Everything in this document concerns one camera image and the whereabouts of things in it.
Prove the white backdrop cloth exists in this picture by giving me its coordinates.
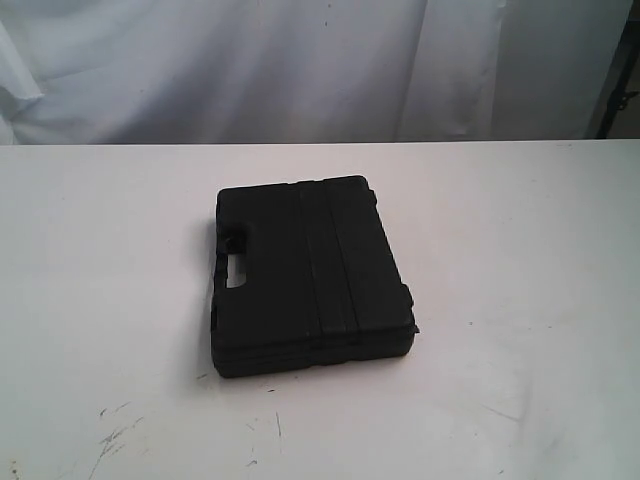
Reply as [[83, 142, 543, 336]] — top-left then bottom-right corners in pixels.
[[1, 1, 631, 145]]

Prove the black tripod stand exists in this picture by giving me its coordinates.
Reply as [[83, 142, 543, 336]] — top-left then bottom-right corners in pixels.
[[595, 1, 639, 139]]

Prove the black plastic tool case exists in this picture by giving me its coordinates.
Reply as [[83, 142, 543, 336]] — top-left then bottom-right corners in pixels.
[[210, 175, 419, 378]]

